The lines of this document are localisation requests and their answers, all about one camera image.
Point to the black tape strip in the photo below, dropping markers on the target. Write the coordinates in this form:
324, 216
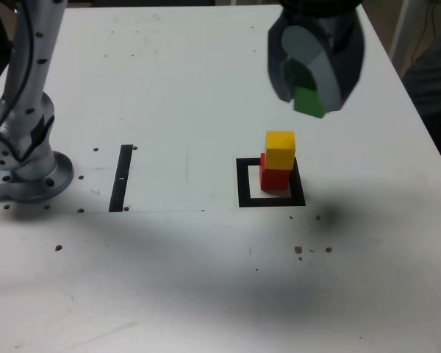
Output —
119, 191

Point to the yellow cube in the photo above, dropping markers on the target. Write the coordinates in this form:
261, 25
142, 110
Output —
279, 150

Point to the red cube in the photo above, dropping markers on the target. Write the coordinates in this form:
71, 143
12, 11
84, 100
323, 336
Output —
275, 180

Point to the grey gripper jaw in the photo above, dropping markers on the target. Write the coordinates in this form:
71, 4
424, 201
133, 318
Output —
345, 66
277, 62

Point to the black tape square outline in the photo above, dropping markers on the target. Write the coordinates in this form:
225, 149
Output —
272, 202

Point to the green cube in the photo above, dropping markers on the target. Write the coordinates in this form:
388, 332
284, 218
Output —
308, 103

